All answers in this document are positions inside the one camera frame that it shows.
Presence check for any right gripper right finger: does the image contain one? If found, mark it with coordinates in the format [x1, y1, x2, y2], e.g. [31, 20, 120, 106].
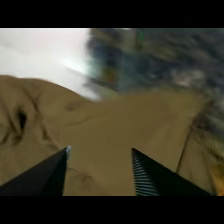
[130, 147, 212, 197]

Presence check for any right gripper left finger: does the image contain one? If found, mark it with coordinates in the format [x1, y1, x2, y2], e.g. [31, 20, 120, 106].
[0, 145, 72, 197]

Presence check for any brown garment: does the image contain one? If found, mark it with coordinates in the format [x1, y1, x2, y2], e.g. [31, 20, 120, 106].
[0, 75, 217, 197]

